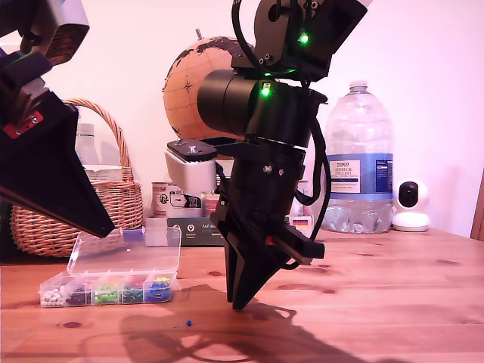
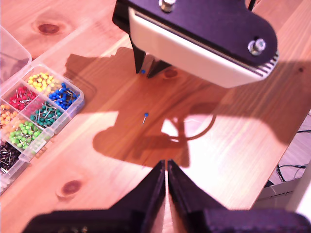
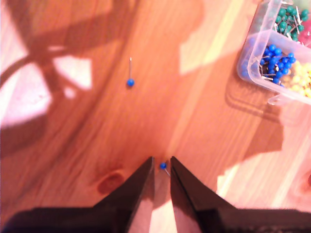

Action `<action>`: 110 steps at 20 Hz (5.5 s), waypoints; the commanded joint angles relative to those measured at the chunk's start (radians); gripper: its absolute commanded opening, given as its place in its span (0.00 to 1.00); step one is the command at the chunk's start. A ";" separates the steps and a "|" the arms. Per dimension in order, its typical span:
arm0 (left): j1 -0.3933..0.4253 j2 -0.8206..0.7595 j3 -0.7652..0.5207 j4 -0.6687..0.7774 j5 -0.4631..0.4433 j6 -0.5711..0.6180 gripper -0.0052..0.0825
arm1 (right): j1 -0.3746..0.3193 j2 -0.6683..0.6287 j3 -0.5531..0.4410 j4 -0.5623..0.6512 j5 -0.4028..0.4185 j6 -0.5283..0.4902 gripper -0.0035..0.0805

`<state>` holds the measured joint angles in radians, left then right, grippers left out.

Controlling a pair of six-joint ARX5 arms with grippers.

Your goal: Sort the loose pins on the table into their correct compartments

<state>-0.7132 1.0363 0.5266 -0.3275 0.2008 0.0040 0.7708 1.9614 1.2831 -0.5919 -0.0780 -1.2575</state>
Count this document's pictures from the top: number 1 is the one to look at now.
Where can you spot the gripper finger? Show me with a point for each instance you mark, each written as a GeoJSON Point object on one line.
{"type": "Point", "coordinates": [45, 211]}
{"type": "Point", "coordinates": [49, 162]}

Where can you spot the pile of orange pins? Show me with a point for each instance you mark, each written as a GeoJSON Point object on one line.
{"type": "Point", "coordinates": [110, 283]}

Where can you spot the pile of white pins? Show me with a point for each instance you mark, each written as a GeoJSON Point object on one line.
{"type": "Point", "coordinates": [52, 298]}

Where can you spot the dark green cardboard tray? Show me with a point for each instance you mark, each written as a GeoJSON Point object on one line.
{"type": "Point", "coordinates": [189, 230]}

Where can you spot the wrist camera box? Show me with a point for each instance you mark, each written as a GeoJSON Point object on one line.
{"type": "Point", "coordinates": [68, 15]}
{"type": "Point", "coordinates": [189, 172]}

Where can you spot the cork globe on stand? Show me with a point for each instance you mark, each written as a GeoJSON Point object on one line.
{"type": "Point", "coordinates": [181, 87]}

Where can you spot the clear plastic pin box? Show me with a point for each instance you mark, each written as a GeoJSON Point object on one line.
{"type": "Point", "coordinates": [125, 253]}

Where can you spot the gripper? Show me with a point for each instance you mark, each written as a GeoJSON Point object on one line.
{"type": "Point", "coordinates": [261, 189]}

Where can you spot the pile of light green pins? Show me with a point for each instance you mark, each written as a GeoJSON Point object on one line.
{"type": "Point", "coordinates": [107, 297]}

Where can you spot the pile of dark green pins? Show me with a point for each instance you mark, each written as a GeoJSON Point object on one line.
{"type": "Point", "coordinates": [132, 295]}

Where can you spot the pile of black pins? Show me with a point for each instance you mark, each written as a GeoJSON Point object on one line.
{"type": "Point", "coordinates": [79, 299]}

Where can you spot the bottle with white cap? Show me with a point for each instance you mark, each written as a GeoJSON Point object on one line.
{"type": "Point", "coordinates": [86, 130]}

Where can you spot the dark green bag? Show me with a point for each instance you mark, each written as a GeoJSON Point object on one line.
{"type": "Point", "coordinates": [4, 234]}

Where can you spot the pile of blue pins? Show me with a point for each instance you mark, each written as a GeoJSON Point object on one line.
{"type": "Point", "coordinates": [157, 294]}

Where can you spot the pile of red pins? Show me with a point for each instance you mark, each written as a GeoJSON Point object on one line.
{"type": "Point", "coordinates": [138, 281]}

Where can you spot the blue-headed pin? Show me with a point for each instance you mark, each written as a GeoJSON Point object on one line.
{"type": "Point", "coordinates": [188, 322]}

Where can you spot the wooden chair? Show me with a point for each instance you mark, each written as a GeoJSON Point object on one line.
{"type": "Point", "coordinates": [477, 223]}

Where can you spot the pile of pink pins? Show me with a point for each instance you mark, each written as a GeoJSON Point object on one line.
{"type": "Point", "coordinates": [87, 282]}

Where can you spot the wicker basket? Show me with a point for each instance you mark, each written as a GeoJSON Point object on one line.
{"type": "Point", "coordinates": [125, 211]}

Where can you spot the white cardboard box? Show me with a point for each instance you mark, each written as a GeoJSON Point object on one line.
{"type": "Point", "coordinates": [106, 174]}

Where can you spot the large clear water bottle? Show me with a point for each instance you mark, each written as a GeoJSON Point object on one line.
{"type": "Point", "coordinates": [359, 132]}

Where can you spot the clear case with blue latch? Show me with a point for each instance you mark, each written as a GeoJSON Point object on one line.
{"type": "Point", "coordinates": [133, 235]}

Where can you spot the small white round camera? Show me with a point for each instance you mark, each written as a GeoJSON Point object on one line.
{"type": "Point", "coordinates": [410, 223]}

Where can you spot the pile of yellow pins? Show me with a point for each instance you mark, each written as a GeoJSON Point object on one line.
{"type": "Point", "coordinates": [160, 280]}

